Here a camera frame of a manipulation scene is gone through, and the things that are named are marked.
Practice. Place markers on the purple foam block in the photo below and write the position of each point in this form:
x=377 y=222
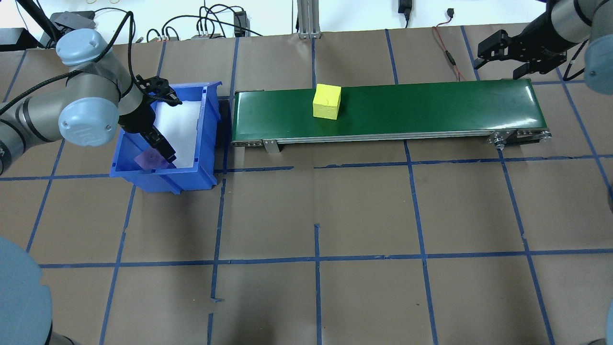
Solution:
x=146 y=161

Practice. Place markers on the yellow foam block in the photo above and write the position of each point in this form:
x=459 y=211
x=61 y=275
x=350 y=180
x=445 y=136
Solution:
x=327 y=103

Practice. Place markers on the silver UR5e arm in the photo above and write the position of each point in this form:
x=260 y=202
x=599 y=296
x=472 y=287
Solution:
x=570 y=21
x=91 y=91

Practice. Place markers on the white foam bin liner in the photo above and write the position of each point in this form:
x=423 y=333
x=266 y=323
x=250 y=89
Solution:
x=182 y=129

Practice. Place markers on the blue plastic bin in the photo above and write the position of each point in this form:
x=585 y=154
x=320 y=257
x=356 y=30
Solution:
x=191 y=179

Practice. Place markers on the small black plug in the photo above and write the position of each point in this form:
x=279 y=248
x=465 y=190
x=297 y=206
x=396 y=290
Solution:
x=449 y=14

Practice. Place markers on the green conveyor belt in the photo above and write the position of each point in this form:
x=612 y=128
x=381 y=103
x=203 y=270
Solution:
x=431 y=110

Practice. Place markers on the black power adapter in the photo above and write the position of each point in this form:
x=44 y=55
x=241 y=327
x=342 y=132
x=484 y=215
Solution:
x=405 y=9
x=240 y=23

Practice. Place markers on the black camera stand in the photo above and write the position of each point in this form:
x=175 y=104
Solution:
x=14 y=39

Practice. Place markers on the aluminium frame bracket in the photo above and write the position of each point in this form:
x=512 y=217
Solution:
x=309 y=19

